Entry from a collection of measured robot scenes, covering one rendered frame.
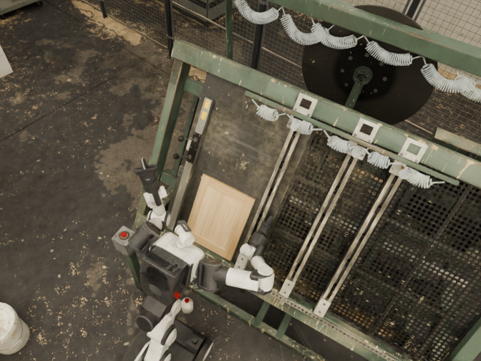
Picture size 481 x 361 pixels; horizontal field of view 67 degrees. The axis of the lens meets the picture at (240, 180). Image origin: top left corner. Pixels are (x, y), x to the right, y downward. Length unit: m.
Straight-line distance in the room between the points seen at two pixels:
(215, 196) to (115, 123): 2.50
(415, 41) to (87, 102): 3.83
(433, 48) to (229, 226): 1.52
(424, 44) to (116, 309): 2.90
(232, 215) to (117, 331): 1.49
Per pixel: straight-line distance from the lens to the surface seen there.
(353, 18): 2.21
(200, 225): 2.46
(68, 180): 4.15
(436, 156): 1.95
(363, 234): 2.12
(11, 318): 3.21
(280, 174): 2.07
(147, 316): 2.17
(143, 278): 2.01
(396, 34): 2.20
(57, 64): 5.66
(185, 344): 3.02
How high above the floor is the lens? 3.14
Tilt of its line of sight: 52 degrees down
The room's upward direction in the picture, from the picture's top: 8 degrees clockwise
